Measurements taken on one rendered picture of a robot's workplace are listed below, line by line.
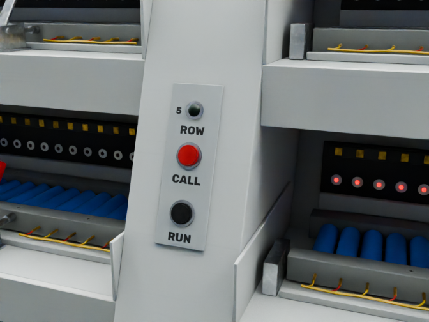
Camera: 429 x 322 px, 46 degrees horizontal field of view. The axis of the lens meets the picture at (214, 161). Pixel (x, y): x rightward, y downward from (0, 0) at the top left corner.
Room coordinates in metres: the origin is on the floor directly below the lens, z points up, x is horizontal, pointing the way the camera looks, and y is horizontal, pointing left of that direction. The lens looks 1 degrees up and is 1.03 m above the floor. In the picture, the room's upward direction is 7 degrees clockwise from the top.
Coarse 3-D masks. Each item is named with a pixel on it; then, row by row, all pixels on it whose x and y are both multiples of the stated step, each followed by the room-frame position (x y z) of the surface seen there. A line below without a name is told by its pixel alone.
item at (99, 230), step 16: (0, 208) 0.51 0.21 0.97; (16, 208) 0.51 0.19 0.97; (32, 208) 0.51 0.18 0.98; (48, 208) 0.51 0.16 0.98; (16, 224) 0.50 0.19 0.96; (32, 224) 0.50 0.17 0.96; (48, 224) 0.49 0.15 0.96; (64, 224) 0.48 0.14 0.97; (80, 224) 0.48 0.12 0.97; (96, 224) 0.47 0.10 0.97; (112, 224) 0.47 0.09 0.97; (48, 240) 0.47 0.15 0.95; (64, 240) 0.47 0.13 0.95; (80, 240) 0.48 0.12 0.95; (96, 240) 0.48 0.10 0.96
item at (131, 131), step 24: (0, 120) 0.62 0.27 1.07; (24, 120) 0.61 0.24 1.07; (48, 120) 0.60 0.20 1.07; (72, 120) 0.59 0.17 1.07; (96, 120) 0.59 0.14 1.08; (0, 144) 0.64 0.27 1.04; (24, 144) 0.63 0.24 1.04; (48, 144) 0.61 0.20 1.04; (72, 144) 0.60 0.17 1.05; (96, 144) 0.59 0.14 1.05; (120, 144) 0.58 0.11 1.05
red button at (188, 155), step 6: (180, 150) 0.37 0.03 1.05; (186, 150) 0.37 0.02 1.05; (192, 150) 0.37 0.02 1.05; (180, 156) 0.37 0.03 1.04; (186, 156) 0.37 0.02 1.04; (192, 156) 0.37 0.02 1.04; (198, 156) 0.37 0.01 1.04; (180, 162) 0.37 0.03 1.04; (186, 162) 0.37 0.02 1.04; (192, 162) 0.37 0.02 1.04
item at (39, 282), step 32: (0, 160) 0.64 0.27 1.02; (32, 160) 0.62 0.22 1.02; (64, 160) 0.61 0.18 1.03; (0, 256) 0.46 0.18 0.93; (32, 256) 0.46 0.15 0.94; (64, 256) 0.46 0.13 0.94; (0, 288) 0.43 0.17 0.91; (32, 288) 0.42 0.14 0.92; (64, 288) 0.41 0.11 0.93; (96, 288) 0.41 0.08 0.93; (0, 320) 0.44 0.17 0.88; (32, 320) 0.43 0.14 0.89; (64, 320) 0.41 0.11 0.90; (96, 320) 0.40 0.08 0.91
